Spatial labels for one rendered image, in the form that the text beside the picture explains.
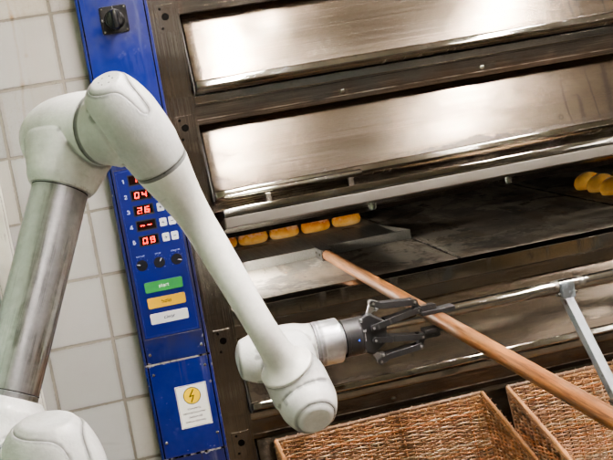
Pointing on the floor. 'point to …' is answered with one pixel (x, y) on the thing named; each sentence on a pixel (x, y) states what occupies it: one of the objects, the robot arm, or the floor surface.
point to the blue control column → (203, 440)
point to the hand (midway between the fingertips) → (438, 318)
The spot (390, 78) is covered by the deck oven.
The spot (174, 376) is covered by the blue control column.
